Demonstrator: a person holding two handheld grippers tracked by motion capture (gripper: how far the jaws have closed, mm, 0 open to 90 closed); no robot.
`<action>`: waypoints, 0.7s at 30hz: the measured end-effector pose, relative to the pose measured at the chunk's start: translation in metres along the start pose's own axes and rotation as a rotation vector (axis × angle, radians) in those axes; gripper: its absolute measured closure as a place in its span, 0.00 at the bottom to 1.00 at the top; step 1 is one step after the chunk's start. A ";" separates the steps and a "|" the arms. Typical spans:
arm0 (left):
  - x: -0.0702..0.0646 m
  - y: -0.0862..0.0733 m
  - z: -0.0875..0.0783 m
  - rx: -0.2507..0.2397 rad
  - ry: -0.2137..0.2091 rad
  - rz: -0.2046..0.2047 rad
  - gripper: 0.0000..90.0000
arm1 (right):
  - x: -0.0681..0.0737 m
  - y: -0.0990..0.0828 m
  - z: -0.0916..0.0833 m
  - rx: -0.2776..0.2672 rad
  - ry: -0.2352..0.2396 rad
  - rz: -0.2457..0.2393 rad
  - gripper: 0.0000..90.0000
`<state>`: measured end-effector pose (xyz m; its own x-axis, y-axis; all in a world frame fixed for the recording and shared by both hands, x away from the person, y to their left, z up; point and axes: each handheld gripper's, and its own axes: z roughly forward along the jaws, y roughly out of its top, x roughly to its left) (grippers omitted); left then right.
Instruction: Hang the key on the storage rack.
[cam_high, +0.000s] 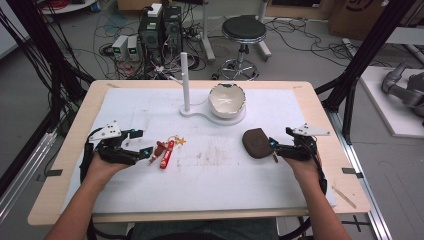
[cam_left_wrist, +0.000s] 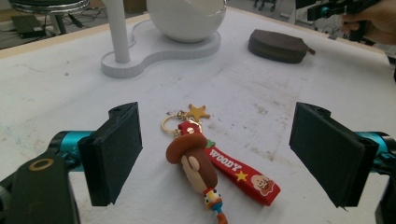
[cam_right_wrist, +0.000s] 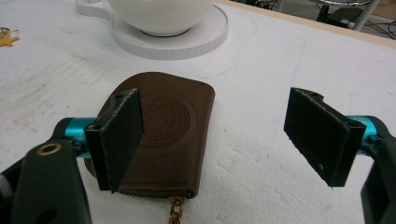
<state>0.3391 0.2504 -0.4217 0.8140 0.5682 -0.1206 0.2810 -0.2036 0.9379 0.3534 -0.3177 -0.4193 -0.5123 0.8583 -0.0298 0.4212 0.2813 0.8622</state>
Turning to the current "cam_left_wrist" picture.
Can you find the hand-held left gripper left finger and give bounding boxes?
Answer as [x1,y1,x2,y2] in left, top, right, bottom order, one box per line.
[77,101,144,207]

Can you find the white stand with pole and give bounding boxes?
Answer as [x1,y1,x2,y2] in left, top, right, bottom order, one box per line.
[100,0,222,79]

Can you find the cowboy figure keychain red strap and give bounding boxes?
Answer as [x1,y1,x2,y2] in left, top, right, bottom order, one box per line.
[160,104,282,224]

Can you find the white round bowl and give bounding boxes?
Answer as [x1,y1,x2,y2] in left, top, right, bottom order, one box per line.
[146,0,228,44]

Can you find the black flat box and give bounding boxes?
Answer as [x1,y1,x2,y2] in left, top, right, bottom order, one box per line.
[10,14,45,39]

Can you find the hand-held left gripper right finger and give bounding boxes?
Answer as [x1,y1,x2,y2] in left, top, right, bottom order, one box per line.
[289,101,380,209]

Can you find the chrome round stool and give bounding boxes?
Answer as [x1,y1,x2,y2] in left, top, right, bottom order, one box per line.
[7,0,92,35]

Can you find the brown zip pouch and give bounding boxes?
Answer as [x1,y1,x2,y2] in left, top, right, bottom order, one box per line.
[247,28,317,65]

